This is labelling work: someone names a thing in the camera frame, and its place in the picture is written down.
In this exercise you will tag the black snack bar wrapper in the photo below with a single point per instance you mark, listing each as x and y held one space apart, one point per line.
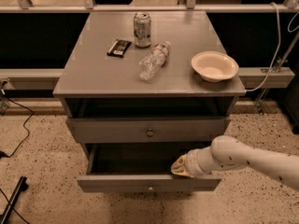
118 48

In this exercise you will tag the grey drawer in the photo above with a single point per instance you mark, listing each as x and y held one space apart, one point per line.
147 130
140 167

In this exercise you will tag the clear plastic water bottle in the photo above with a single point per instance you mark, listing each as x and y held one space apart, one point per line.
154 60

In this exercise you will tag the metal railing frame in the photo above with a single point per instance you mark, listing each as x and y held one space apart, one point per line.
149 3

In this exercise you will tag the grey top drawer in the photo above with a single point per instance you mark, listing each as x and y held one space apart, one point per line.
147 130

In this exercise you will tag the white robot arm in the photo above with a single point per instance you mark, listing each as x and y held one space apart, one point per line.
227 153

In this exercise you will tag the silver soda can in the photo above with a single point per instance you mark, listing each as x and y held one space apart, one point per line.
142 29

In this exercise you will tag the grey wooden drawer cabinet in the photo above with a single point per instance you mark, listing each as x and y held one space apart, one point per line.
97 86

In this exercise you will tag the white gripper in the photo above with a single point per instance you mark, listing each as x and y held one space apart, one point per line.
192 163

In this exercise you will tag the metal stand right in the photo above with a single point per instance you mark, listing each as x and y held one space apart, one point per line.
274 68

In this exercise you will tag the black metal floor bar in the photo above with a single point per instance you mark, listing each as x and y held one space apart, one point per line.
21 186

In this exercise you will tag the white bowl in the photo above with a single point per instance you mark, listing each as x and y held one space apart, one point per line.
213 66

